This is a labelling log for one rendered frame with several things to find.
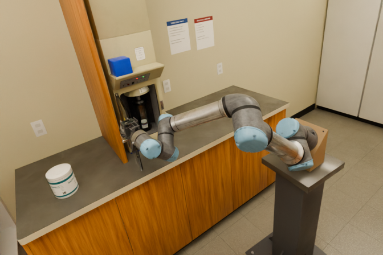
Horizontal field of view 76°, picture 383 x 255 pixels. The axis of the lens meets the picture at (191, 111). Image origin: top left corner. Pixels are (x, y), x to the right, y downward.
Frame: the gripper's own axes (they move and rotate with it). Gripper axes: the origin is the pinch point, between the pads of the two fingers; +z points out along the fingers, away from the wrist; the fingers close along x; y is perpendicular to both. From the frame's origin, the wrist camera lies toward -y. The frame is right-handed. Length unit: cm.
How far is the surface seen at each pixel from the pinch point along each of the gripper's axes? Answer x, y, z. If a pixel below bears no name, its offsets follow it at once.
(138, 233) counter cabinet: 8, -79, 4
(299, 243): -73, -93, -60
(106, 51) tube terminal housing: -9.2, 33.5, 30.6
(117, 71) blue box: -9.3, 23.5, 19.8
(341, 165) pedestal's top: -93, -37, -68
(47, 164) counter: 42, -37, 60
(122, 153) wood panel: 0.2, -28.8, 21.6
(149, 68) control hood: -28.7, 20.1, 19.4
